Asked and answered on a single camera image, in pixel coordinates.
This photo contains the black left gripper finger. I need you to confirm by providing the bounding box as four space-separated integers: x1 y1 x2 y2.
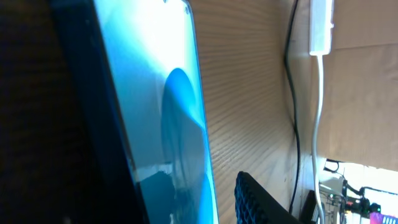
234 171 300 224

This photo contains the blue Samsung Galaxy smartphone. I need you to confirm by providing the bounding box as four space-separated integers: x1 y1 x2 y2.
50 0 219 223

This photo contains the black USB charging cable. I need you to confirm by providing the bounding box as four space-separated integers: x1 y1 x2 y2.
283 0 302 215

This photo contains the white power strip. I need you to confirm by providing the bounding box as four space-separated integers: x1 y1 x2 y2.
309 0 334 56

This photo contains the white power strip cord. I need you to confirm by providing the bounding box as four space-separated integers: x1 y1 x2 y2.
311 54 326 224

